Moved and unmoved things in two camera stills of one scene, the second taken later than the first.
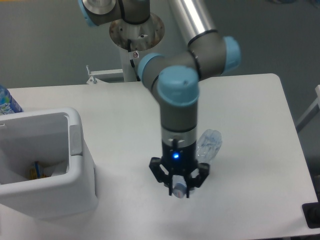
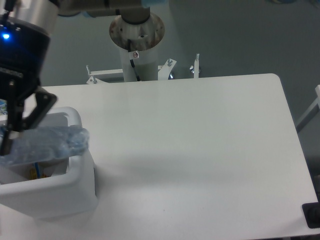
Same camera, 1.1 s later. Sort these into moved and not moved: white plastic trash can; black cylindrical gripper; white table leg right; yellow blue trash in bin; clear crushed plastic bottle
Moved: black cylindrical gripper; clear crushed plastic bottle
Not moved: white plastic trash can; yellow blue trash in bin; white table leg right
